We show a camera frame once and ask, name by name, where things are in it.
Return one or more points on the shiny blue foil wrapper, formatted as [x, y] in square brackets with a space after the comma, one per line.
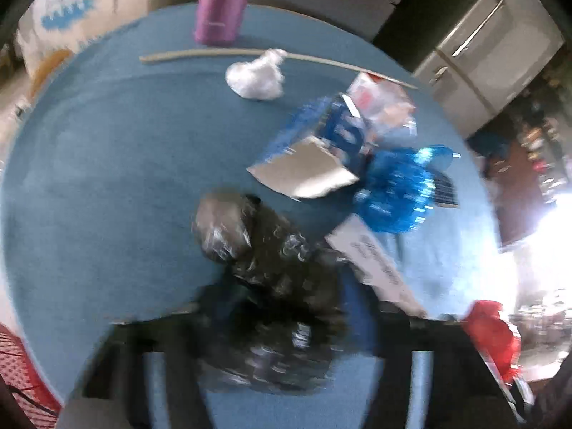
[403, 185]

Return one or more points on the purple thermos bottle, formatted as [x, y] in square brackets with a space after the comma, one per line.
[218, 21]

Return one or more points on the black plastic bag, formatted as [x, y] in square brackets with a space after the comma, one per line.
[273, 320]

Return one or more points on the white chest freezer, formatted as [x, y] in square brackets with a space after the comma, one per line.
[50, 25]

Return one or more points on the red plastic bag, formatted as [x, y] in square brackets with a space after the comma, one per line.
[494, 335]

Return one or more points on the red plastic mesh basket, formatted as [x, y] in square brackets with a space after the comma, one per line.
[25, 384]

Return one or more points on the blue cardboard box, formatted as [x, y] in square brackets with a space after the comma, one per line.
[323, 148]

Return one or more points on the red white medicine box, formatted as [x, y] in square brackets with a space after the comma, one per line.
[385, 105]

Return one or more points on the long wooden stick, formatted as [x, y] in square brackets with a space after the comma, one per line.
[272, 54]

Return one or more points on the white tissue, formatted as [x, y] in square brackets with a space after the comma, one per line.
[260, 80]

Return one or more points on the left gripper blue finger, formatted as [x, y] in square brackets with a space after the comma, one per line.
[359, 304]

